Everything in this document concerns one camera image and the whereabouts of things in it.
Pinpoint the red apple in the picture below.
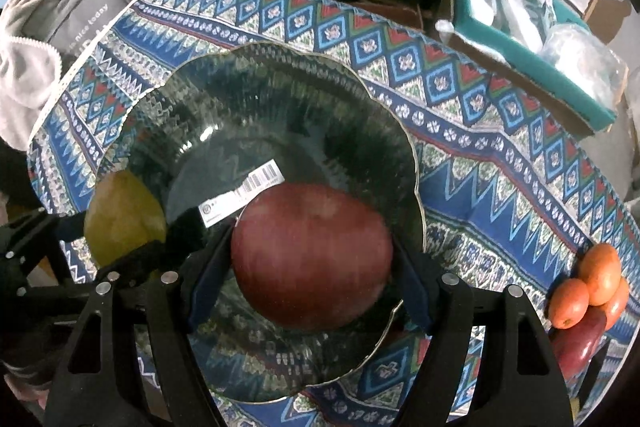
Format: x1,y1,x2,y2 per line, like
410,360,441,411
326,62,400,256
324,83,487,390
231,183,394,330
552,307,608,380

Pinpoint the scalloped dark glass plate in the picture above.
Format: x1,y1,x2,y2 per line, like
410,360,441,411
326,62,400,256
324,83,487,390
92,43,426,405

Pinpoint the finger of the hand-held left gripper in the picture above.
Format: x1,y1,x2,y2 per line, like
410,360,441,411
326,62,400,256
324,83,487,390
19,206,88,250
97,239,169,289

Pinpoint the clear plastic bag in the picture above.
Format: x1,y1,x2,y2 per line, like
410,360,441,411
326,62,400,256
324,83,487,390
540,24,628,108

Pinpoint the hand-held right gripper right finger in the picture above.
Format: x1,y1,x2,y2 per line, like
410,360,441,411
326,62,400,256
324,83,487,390
392,242,576,427

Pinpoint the teal box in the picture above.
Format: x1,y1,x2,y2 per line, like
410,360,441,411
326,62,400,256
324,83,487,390
450,0,618,132

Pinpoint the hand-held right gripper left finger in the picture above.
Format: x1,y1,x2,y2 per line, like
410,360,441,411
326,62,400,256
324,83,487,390
45,227,238,427

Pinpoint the large orange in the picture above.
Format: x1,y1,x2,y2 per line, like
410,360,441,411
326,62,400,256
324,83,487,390
577,243,622,307

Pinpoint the blue patterned tablecloth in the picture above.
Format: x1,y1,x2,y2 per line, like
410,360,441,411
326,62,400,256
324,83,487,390
27,0,640,427

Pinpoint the small orange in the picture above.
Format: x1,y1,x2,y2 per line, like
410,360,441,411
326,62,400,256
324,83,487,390
602,279,630,330
549,278,591,330

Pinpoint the grey printed bag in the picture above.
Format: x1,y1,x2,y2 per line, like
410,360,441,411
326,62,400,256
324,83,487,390
22,0,133,58

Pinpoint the yellow-green lemon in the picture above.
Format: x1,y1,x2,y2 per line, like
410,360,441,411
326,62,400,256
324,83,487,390
84,169,168,270

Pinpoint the white fleece cloth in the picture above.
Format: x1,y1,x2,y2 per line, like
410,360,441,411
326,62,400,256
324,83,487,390
0,0,63,150

